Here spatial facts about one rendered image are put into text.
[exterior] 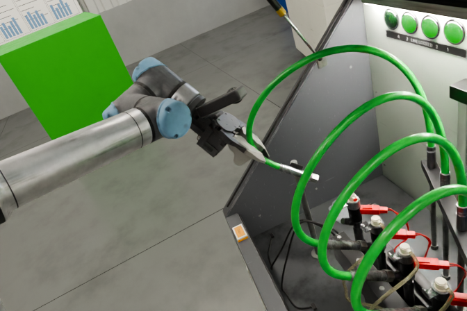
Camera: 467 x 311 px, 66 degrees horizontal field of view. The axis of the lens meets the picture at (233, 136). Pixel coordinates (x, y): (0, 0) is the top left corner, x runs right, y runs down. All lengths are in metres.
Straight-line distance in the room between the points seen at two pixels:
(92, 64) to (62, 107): 0.49
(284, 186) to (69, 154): 0.69
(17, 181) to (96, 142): 0.13
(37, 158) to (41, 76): 3.15
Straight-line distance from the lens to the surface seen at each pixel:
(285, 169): 0.85
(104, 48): 3.79
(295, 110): 1.02
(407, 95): 0.65
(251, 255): 1.00
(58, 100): 3.82
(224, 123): 0.82
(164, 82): 0.84
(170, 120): 0.68
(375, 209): 0.83
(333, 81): 1.05
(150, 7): 7.04
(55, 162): 0.62
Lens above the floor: 1.69
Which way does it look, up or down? 30 degrees down
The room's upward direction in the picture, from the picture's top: 20 degrees counter-clockwise
